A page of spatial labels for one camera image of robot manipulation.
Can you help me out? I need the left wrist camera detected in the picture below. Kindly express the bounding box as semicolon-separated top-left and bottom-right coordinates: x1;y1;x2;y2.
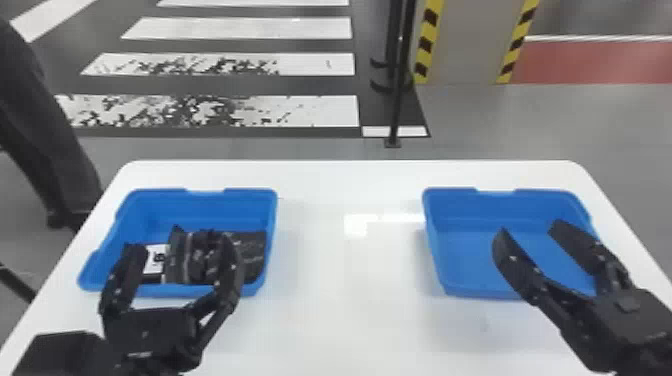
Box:
12;330;128;376

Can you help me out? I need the person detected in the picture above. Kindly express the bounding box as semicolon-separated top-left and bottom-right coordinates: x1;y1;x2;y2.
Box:
0;17;105;231

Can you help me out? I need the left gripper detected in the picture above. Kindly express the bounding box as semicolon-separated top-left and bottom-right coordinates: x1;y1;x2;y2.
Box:
97;232;247;375

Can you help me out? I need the blue tray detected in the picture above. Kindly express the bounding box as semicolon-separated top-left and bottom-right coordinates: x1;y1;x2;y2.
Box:
76;187;279;300
421;186;598;302

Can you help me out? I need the black part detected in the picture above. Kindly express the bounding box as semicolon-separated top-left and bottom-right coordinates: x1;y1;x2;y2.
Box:
163;225;224;286
222;229;268;283

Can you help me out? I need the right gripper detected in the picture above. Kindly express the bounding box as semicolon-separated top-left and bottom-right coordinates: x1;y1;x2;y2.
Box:
491;218;672;376

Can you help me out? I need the black post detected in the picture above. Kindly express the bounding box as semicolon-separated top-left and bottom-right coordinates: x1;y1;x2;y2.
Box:
369;0;418;149

